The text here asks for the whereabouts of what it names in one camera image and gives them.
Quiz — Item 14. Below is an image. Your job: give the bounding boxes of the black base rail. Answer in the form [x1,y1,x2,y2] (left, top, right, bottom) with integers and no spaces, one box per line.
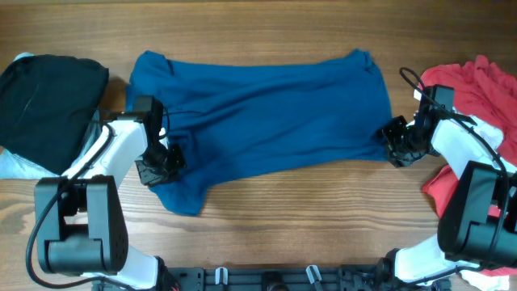
[169,264,452,291]

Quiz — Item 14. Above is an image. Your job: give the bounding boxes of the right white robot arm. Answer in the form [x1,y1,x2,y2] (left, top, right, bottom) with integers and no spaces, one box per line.
[375,115,516,288]

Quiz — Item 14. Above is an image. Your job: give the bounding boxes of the black folded garment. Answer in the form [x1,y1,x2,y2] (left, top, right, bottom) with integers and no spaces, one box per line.
[0,54,110,175]

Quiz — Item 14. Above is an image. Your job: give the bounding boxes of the light grey folded garment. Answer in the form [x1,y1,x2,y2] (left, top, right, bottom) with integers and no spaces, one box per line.
[0,51,102,180]

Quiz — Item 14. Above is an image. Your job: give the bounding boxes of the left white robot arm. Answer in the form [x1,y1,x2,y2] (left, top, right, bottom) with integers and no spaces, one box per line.
[25,112,185,290]

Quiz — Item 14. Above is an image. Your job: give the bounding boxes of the red and white jersey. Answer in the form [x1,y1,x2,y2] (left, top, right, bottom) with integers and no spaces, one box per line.
[421,55,516,290]

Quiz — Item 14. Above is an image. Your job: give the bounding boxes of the blue polo shirt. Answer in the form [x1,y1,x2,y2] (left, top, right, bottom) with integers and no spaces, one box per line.
[126,50,392,216]

